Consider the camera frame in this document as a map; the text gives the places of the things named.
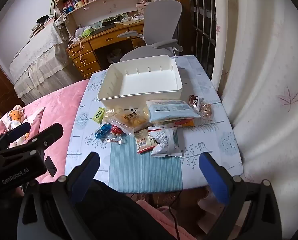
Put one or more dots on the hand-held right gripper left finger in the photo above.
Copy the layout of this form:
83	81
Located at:
85	175

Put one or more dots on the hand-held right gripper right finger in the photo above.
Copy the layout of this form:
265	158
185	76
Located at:
214	177

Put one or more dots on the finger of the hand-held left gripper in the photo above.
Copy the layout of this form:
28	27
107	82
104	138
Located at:
18	131
48	135

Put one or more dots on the blue snack packet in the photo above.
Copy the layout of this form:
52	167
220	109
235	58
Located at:
103	130

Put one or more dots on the green snack packet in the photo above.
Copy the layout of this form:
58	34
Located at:
98	115

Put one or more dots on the white snack bag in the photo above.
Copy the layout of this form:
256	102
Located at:
165	141

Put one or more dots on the red label snack packet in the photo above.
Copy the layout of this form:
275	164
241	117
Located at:
144	141

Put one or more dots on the clear bag of yellow puffs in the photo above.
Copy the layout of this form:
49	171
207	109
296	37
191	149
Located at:
130	121

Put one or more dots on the light blue cracker bag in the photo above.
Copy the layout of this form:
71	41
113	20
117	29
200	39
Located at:
171	110

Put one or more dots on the white plastic storage bin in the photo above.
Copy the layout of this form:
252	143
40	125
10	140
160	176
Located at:
149	80

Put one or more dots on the cartoon print cloth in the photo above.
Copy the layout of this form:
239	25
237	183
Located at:
16	118

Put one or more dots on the pink cushion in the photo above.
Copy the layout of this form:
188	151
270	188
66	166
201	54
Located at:
56	105

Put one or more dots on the brown wooden door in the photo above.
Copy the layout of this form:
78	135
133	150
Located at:
1	87

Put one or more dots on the dark cloth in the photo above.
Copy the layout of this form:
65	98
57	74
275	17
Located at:
118	210

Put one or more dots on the red candy packet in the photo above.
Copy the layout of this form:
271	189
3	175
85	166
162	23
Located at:
115	130

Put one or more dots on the tree print tablecloth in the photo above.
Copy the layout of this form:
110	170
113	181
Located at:
144	170

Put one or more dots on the tan orange snack packet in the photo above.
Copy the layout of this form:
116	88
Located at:
185	123

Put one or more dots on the pink fleece clothing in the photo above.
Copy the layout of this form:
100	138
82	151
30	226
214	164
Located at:
164	223

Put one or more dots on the clear packet of nuts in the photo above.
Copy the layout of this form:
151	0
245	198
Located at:
205	109

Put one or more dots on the white lace cover cloth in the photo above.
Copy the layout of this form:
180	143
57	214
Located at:
38	55

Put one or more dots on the brown chocolate packet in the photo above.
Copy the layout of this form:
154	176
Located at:
194	100

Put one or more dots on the wastebasket under desk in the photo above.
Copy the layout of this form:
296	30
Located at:
113	55

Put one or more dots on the green tissue pack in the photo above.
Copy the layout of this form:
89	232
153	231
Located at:
87	32

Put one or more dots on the white floral curtain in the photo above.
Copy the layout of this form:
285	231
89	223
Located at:
264	80

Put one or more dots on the wooden desk with drawers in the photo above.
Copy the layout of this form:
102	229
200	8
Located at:
108	38

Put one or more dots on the black keyboard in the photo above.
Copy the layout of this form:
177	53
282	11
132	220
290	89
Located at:
102	30

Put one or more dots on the wooden bookshelf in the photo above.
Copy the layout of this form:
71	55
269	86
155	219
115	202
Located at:
108	5

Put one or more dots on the metal window grille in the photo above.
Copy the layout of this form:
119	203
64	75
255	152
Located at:
201	25

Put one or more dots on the grey office chair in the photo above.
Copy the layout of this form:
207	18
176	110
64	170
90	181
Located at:
161	20

